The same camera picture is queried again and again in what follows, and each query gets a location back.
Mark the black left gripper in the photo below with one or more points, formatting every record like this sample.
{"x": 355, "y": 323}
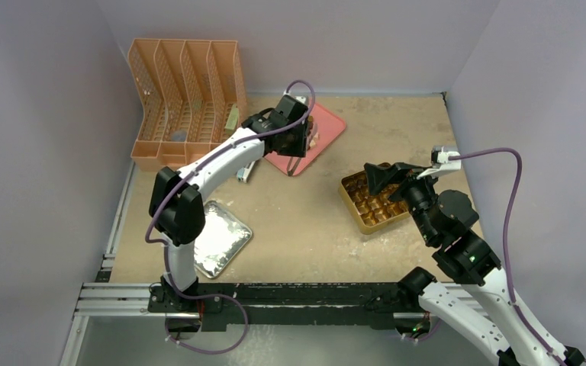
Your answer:
{"x": 300, "y": 149}

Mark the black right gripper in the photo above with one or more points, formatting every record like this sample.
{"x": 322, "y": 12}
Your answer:
{"x": 403, "y": 181}

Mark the gold chocolate box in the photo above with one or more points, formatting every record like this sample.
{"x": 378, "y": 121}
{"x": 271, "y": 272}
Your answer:
{"x": 370, "y": 212}

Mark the pink tongs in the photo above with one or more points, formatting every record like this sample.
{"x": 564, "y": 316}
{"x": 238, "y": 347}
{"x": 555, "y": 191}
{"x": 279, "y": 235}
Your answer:
{"x": 292, "y": 165}

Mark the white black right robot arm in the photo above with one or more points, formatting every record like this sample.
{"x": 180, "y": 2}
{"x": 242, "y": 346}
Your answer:
{"x": 504, "y": 334}

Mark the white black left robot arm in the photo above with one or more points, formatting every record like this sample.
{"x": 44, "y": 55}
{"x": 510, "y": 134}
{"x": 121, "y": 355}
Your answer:
{"x": 177, "y": 203}

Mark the pink plastic tray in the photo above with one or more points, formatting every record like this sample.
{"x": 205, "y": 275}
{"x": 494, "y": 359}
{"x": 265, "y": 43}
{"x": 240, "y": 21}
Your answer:
{"x": 328, "y": 127}

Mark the green eraser block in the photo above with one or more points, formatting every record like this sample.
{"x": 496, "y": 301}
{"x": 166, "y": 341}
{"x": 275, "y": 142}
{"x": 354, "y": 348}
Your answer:
{"x": 232, "y": 120}

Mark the grey blue stapler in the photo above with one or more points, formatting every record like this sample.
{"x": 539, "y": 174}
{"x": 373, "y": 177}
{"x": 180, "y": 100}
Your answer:
{"x": 243, "y": 175}

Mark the orange plastic file organizer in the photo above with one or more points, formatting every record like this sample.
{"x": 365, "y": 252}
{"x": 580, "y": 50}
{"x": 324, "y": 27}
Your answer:
{"x": 185, "y": 89}

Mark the silver foil tray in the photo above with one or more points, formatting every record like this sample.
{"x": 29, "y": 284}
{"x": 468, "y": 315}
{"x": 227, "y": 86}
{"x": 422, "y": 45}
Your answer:
{"x": 222, "y": 238}

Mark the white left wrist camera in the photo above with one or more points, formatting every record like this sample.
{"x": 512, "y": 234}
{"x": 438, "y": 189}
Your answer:
{"x": 299, "y": 98}

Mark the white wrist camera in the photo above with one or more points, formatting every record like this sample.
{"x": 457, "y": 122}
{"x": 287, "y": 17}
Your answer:
{"x": 444, "y": 161}
{"x": 299, "y": 98}

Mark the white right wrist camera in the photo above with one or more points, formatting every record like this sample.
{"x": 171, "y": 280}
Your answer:
{"x": 444, "y": 161}

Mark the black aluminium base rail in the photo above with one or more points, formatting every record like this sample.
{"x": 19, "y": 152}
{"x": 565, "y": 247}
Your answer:
{"x": 379, "y": 306}

